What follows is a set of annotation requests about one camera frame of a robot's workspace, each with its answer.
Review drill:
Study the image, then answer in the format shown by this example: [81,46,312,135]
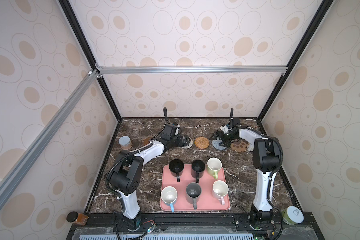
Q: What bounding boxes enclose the multicolour woven round coaster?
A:
[182,141,193,149]

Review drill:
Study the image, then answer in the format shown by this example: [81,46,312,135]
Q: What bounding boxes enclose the cork paw print coaster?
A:
[230,140,248,153]

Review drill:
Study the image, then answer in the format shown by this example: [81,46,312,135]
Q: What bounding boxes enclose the blue woven round coaster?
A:
[212,139,227,151]

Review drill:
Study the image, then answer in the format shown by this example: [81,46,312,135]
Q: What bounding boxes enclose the rattan woven round coaster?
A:
[194,137,210,149]

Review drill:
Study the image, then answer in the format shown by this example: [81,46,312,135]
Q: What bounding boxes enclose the black mug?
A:
[169,159,185,182]
[191,160,206,184]

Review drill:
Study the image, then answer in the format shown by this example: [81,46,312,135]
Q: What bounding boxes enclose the brown wooden round coaster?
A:
[143,138,152,146]

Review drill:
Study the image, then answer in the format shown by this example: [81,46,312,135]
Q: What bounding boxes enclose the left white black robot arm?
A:
[105,135,193,230]

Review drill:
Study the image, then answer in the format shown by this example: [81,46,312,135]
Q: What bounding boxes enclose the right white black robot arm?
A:
[210,126,283,229]

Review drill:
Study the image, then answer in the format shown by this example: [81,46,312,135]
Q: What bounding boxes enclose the blue lidded white jar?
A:
[247,143,254,152]

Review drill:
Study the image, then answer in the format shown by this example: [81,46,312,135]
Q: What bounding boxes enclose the grey mug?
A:
[186,183,202,210]

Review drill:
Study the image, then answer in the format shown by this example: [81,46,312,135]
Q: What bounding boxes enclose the grey lidded pink jar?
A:
[119,136,133,150]

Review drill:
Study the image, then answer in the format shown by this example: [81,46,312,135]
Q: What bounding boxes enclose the pink tray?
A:
[161,164,230,212]

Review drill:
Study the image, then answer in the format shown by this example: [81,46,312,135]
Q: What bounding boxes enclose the green jar white lid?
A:
[282,206,304,225]

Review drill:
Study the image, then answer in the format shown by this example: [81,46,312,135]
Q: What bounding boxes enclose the amber spice jar black cap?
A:
[66,212,89,226]

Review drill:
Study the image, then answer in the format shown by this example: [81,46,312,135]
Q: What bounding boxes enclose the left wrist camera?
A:
[160,123,182,141]

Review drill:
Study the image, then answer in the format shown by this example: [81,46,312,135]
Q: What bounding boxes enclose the white mug blue handle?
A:
[161,186,178,213]

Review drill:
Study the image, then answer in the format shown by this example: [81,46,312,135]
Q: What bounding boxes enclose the white mug pink handle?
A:
[212,180,229,205]

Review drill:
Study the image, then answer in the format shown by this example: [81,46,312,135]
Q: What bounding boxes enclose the horizontal aluminium frame bar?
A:
[90,65,288,76]

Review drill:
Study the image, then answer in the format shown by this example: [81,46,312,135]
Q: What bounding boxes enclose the diagonal aluminium frame bar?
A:
[0,69,100,211]

